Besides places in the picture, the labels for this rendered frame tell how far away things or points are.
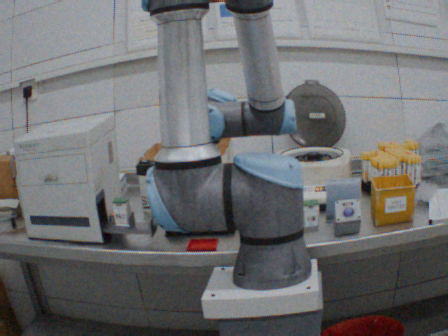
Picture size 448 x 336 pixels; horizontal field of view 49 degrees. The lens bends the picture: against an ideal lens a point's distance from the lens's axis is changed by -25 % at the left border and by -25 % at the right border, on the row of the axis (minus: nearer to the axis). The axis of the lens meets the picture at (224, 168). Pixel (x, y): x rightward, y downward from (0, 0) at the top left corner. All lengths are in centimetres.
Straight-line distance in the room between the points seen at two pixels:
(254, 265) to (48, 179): 67
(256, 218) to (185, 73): 27
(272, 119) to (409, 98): 91
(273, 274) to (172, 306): 125
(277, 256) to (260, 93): 34
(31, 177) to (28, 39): 85
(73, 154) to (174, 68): 51
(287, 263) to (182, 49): 41
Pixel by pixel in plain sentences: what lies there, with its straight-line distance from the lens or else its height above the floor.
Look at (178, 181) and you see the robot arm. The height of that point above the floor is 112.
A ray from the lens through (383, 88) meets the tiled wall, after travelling 204.
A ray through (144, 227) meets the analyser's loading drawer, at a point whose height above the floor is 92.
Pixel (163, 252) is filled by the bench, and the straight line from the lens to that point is 144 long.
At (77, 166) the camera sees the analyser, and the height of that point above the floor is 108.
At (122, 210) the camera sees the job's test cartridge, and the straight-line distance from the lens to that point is 149.
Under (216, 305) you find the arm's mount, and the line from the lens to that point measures 105.
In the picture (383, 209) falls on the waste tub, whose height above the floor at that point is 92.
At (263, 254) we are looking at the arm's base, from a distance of 106.
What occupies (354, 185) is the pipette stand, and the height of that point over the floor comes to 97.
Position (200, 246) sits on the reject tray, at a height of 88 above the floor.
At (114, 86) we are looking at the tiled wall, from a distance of 208.
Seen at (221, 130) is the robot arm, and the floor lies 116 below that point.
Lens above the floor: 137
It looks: 13 degrees down
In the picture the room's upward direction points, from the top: 5 degrees counter-clockwise
